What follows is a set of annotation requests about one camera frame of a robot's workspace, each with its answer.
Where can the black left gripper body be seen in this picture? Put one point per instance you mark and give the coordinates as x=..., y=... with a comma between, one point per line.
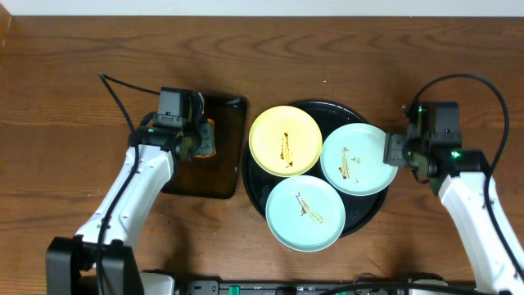
x=205, y=137

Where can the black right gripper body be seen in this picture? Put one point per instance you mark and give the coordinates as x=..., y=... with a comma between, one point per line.
x=412, y=147

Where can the light green plate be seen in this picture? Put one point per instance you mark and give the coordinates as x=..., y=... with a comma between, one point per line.
x=352, y=160

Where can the yellow green scrub sponge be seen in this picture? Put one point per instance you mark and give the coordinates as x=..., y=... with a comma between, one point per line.
x=207, y=140

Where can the yellow plate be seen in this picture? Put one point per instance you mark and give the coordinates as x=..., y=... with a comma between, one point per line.
x=285, y=141

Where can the light blue front plate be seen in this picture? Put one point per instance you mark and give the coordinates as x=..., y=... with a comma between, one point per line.
x=305, y=213

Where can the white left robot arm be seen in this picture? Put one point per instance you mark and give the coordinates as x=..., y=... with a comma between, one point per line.
x=106, y=241

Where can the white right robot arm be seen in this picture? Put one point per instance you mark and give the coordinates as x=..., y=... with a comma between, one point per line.
x=468, y=193

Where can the black rectangular water tray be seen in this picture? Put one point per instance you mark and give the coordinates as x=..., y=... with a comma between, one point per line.
x=214, y=176

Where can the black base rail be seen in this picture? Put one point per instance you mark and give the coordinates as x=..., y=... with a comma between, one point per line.
x=307, y=288

